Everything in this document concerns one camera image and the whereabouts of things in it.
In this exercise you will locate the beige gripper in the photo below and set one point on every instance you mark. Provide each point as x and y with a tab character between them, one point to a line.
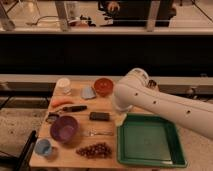
119	119

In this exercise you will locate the grey-blue towel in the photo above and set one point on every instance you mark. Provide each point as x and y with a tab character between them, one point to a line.
88	93

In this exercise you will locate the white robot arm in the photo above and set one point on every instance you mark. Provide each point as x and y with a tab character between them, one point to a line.
132	90

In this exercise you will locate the red-orange bowl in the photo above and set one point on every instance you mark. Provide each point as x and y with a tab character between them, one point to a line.
103	86

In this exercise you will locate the purple bowl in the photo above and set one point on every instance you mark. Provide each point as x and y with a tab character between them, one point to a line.
64	129

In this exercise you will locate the black rectangular block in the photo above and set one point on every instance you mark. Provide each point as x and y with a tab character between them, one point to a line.
99	116

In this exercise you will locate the silver fork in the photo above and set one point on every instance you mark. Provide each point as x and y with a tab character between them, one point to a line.
93	133

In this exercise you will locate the green plastic tray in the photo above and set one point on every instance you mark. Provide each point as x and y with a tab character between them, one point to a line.
149	140

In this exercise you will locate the bunch of red grapes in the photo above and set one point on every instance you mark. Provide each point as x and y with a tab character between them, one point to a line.
98	150

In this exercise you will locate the white cup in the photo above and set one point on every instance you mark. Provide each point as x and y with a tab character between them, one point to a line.
63	85

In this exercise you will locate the orange carrot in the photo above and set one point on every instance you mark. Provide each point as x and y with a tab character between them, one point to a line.
59	102

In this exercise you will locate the small black clip object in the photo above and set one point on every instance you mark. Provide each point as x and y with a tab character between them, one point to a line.
52	117

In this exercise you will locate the light blue mug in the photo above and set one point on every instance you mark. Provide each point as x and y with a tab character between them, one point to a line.
44	148

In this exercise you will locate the black-handled knife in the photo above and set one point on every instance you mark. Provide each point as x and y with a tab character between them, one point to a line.
72	109

